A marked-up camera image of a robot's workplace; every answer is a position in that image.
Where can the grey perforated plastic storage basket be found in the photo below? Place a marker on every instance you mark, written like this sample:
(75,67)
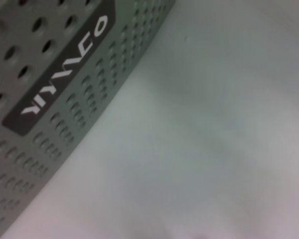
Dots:
(52,87)

